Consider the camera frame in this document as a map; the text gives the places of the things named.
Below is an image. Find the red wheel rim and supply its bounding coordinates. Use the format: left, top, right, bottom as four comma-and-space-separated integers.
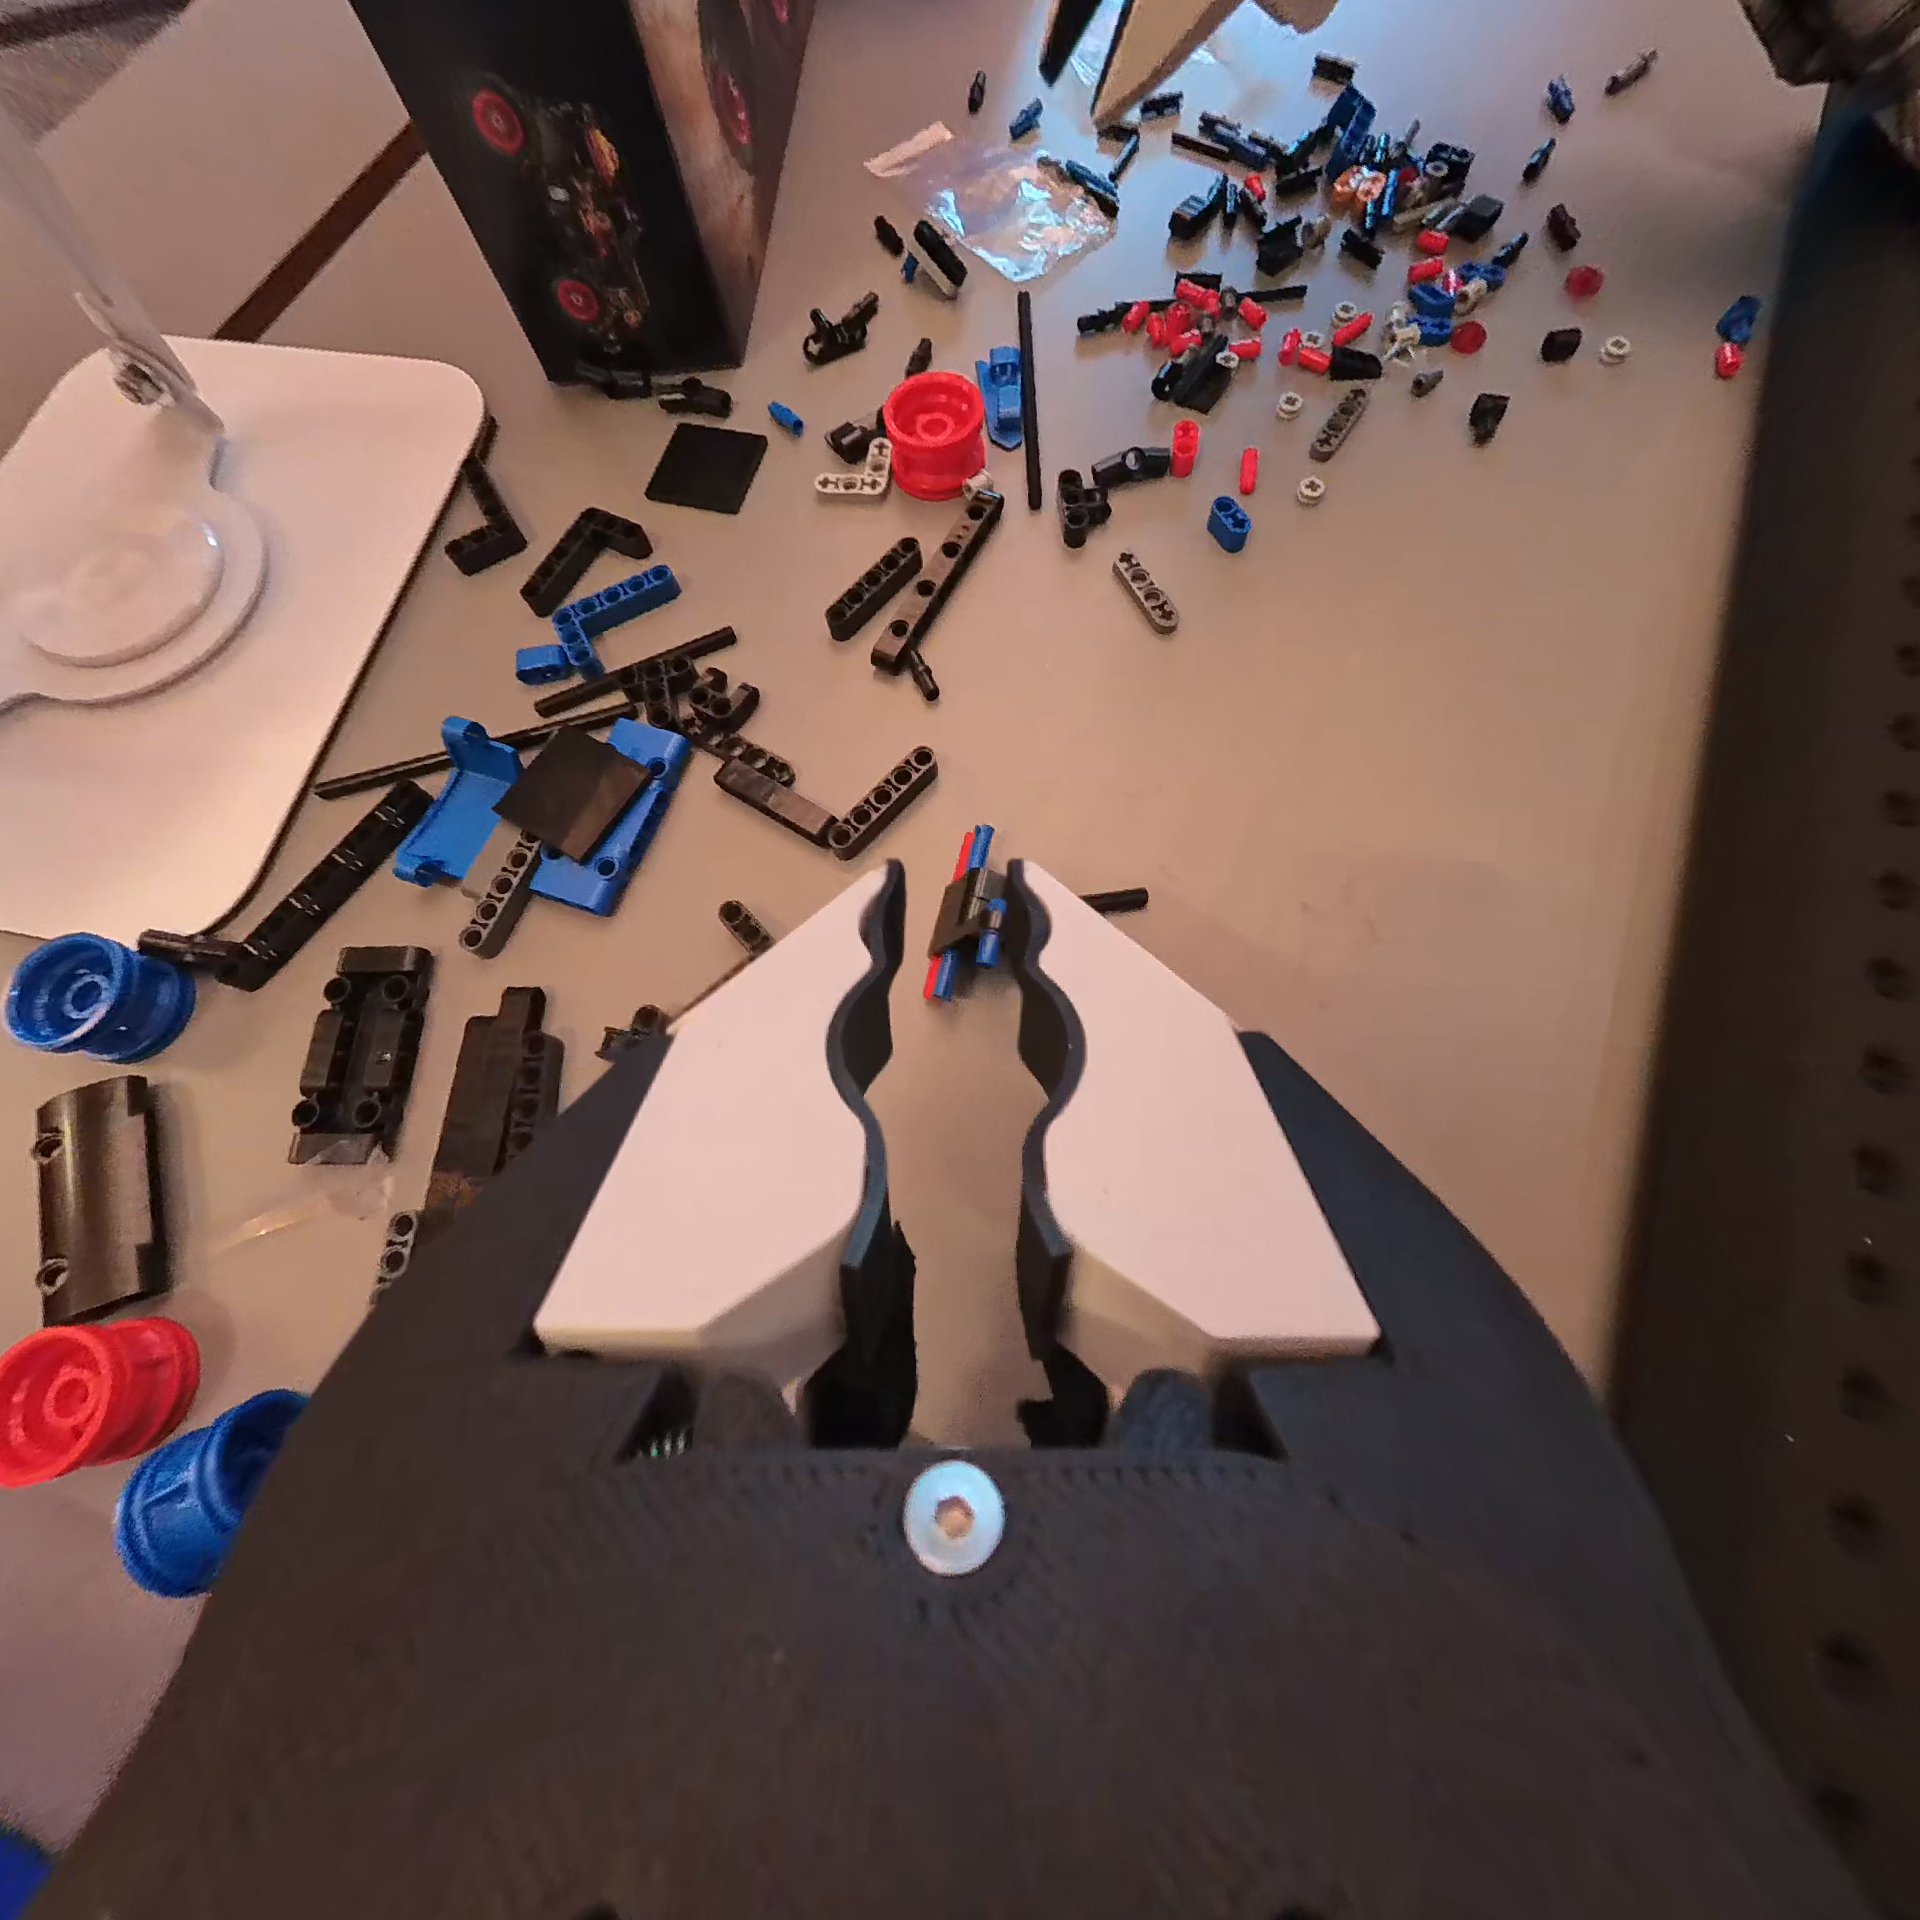
883, 371, 991, 501
0, 1315, 202, 1487

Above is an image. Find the small black blue brick assembly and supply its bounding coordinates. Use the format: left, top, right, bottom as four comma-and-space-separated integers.
929, 822, 1011, 1003

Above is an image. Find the black toy set box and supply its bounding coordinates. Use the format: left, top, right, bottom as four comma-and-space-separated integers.
348, 0, 819, 387

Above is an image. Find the black connector pair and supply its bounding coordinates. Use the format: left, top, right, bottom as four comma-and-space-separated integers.
1057, 447, 1172, 543

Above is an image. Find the black connector cluster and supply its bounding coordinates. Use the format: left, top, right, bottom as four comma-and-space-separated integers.
621, 659, 797, 781

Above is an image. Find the black rectangular frame brick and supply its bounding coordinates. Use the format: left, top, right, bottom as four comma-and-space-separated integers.
289, 944, 436, 1168

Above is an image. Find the black square tile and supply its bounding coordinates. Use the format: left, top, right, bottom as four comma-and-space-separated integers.
491, 728, 639, 864
645, 423, 771, 517

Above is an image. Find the black angled beam with connector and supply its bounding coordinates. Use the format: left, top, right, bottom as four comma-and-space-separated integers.
597, 899, 777, 1058

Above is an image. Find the blue wheel rim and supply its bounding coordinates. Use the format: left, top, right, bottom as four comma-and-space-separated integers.
114, 1386, 308, 1595
5, 931, 196, 1065

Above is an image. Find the black long straight beam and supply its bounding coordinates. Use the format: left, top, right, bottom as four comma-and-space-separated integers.
137, 778, 436, 992

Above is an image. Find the large clear plastic bag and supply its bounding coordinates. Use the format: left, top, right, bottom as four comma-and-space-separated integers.
930, 151, 1119, 287

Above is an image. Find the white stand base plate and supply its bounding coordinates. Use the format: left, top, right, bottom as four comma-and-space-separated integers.
0, 89, 500, 944

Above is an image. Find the black angled beam flat plate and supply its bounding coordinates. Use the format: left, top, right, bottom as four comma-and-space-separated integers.
710, 745, 940, 858

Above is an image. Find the grey desk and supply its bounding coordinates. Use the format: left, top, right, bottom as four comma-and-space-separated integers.
0, 0, 1825, 1862

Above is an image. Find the dark grey short beam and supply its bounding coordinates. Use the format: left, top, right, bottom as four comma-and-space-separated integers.
458, 831, 548, 958

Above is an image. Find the black medium straight beam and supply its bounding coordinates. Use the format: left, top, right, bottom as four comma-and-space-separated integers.
870, 486, 1009, 701

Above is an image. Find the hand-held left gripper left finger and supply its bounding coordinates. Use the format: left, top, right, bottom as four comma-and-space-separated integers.
533, 858, 911, 1433

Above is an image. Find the blue angled beam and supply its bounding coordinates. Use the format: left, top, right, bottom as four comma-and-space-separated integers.
514, 565, 677, 682

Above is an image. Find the pile of small pins connectors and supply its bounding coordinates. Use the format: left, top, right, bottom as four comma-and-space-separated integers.
1079, 45, 1765, 453

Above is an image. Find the black short straight beam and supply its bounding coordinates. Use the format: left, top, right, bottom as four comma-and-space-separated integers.
826, 536, 924, 642

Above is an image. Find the black curved panel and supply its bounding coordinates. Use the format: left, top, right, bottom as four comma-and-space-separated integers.
33, 1073, 164, 1326

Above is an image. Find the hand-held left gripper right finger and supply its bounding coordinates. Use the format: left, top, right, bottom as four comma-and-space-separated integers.
1006, 856, 1382, 1433

